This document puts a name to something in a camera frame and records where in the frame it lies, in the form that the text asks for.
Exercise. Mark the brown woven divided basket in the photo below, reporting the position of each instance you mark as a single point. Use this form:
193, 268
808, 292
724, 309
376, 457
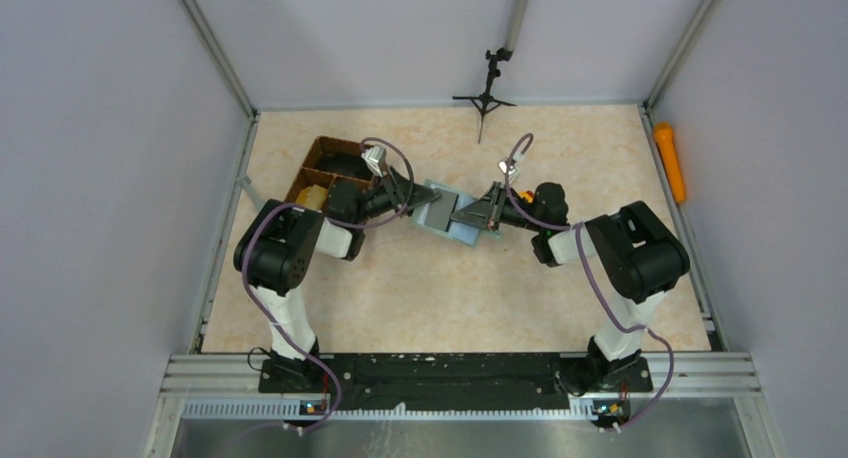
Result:
327, 161

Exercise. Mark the grey pole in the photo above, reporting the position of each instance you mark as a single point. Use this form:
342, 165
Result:
515, 24

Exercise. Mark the grey small tool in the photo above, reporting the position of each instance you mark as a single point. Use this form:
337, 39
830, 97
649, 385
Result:
246, 185

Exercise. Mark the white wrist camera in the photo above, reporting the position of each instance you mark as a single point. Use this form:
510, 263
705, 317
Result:
509, 169
375, 159

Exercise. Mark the black mini tripod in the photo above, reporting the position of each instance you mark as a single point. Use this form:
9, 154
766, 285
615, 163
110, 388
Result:
485, 102

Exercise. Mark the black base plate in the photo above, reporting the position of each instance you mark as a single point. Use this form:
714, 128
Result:
454, 382

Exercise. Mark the orange cylindrical handle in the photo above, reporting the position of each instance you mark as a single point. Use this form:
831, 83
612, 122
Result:
663, 135

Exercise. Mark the yellow item in basket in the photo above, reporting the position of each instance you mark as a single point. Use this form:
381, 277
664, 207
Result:
312, 197

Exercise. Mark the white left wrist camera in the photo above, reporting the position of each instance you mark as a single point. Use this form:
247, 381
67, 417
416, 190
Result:
375, 159

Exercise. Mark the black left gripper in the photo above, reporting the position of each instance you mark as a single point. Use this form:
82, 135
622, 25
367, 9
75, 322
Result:
399, 191

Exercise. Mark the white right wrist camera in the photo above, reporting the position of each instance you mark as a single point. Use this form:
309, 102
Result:
509, 169

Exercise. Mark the green leather card holder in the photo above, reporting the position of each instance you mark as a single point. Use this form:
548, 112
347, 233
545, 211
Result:
457, 232

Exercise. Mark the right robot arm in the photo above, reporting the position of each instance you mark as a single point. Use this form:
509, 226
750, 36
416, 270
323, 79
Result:
630, 258

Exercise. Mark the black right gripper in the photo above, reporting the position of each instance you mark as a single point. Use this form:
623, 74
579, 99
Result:
497, 203

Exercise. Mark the small orange red object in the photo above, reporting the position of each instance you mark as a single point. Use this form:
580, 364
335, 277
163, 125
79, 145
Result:
526, 194

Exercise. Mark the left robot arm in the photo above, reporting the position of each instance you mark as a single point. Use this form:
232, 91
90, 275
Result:
274, 255

